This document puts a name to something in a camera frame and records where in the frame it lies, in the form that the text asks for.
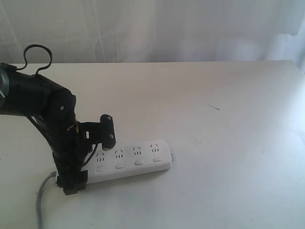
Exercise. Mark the white five-outlet power strip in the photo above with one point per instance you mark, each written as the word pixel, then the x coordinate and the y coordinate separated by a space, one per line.
pixel 128 160

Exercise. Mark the white backdrop curtain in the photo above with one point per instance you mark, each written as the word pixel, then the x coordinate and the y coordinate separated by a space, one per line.
pixel 154 30

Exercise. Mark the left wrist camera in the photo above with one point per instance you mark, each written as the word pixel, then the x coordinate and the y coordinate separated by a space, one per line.
pixel 100 133

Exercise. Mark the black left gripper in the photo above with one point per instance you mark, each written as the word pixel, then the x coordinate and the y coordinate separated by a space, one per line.
pixel 70 147

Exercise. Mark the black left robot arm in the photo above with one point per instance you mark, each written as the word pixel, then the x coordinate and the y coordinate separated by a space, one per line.
pixel 50 107

